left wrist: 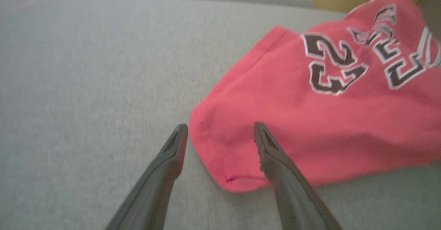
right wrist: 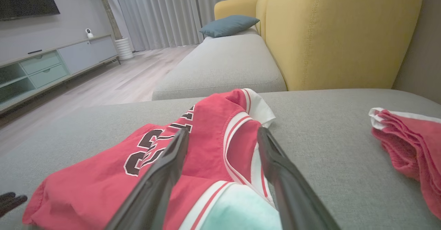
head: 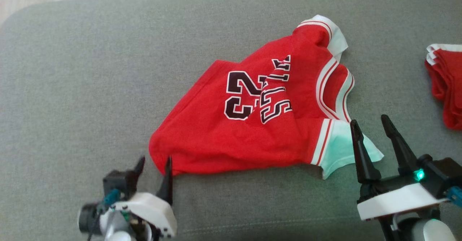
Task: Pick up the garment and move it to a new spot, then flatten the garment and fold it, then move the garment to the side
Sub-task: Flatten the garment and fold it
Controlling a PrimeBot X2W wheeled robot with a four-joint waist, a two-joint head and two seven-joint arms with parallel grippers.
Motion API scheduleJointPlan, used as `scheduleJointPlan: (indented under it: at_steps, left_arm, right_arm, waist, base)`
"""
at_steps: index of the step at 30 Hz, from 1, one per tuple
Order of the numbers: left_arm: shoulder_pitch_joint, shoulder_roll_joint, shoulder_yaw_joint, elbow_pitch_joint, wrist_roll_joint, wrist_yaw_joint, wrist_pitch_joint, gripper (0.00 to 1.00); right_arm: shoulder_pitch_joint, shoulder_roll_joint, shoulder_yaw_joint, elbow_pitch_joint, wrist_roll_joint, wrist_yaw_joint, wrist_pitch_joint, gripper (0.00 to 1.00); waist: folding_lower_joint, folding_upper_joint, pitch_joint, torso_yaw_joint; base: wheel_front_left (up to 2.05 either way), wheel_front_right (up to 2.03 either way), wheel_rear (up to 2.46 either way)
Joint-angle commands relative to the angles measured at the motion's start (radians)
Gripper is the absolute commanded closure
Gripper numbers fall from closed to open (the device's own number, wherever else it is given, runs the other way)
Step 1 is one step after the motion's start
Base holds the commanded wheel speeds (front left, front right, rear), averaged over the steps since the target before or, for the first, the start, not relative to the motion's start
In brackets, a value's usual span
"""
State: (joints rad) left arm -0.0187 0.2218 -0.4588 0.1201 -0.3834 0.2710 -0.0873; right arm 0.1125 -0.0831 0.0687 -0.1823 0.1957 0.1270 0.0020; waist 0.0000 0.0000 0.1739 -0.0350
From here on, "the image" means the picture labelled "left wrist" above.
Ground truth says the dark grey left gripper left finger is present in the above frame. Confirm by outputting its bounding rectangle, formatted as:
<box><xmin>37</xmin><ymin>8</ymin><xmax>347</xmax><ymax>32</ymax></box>
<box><xmin>105</xmin><ymin>123</ymin><xmax>189</xmax><ymax>230</ymax></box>

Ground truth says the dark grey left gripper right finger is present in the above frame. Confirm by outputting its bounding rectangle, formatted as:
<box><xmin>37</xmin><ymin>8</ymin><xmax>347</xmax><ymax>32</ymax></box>
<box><xmin>254</xmin><ymin>122</ymin><xmax>345</xmax><ymax>230</ymax></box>

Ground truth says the red sports garment white trim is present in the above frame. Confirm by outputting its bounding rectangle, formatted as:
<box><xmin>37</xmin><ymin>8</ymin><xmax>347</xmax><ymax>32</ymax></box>
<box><xmin>189</xmin><ymin>0</ymin><xmax>441</xmax><ymax>193</ymax></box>

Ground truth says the taupe sofa cushion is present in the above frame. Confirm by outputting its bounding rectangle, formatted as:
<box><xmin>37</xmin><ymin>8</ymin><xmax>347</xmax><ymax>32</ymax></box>
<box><xmin>415</xmin><ymin>0</ymin><xmax>441</xmax><ymax>40</ymax></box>

